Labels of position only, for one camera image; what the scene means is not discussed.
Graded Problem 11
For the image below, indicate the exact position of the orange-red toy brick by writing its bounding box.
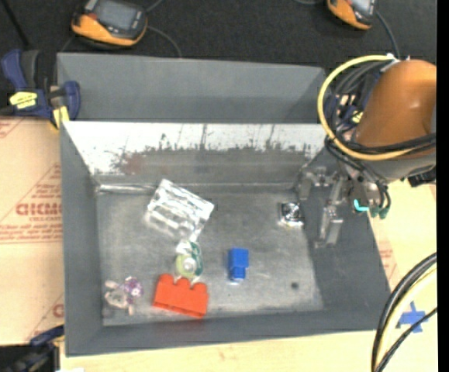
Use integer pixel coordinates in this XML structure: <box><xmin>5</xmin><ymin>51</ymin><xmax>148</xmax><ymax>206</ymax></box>
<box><xmin>151</xmin><ymin>273</ymin><xmax>210</xmax><ymax>319</ymax></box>

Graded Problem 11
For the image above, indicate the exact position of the blue toy block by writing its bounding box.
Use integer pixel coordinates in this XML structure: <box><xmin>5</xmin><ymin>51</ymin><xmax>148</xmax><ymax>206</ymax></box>
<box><xmin>226</xmin><ymin>247</ymin><xmax>250</xmax><ymax>284</ymax></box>

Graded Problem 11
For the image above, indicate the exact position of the shiny round metal piece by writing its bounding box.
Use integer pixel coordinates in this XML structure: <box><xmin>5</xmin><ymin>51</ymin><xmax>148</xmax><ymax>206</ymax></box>
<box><xmin>278</xmin><ymin>201</ymin><xmax>306</xmax><ymax>229</ymax></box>

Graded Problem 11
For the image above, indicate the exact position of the black cylinder on white bracket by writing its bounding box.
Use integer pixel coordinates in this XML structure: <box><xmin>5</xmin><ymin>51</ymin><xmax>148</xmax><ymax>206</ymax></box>
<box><xmin>406</xmin><ymin>169</ymin><xmax>437</xmax><ymax>188</ymax></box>

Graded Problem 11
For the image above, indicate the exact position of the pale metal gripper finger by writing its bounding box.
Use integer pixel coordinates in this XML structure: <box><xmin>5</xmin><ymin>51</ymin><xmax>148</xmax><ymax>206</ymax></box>
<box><xmin>296</xmin><ymin>166</ymin><xmax>329</xmax><ymax>202</ymax></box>
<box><xmin>313</xmin><ymin>177</ymin><xmax>345</xmax><ymax>250</ymax></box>

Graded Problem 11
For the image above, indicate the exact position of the grey metal bin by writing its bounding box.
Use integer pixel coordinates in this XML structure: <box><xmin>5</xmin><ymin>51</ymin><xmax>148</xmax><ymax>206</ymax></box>
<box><xmin>55</xmin><ymin>52</ymin><xmax>394</xmax><ymax>358</ymax></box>

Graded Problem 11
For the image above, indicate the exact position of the purple and pink toy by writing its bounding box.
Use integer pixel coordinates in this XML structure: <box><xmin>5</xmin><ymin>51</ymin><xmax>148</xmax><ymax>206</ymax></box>
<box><xmin>103</xmin><ymin>276</ymin><xmax>145</xmax><ymax>317</ymax></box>

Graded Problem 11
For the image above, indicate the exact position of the brown cardboard board red print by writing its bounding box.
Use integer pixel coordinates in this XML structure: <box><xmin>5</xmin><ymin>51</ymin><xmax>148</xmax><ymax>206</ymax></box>
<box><xmin>0</xmin><ymin>115</ymin><xmax>402</xmax><ymax>349</ymax></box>

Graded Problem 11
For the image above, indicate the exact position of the clear plastic box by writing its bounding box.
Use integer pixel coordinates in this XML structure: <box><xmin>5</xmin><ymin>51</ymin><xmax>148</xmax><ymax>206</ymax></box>
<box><xmin>142</xmin><ymin>177</ymin><xmax>216</xmax><ymax>240</ymax></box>

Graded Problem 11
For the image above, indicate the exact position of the green and white tape dispenser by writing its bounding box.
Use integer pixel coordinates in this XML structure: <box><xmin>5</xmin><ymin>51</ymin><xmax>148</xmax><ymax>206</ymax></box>
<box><xmin>174</xmin><ymin>239</ymin><xmax>204</xmax><ymax>281</ymax></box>

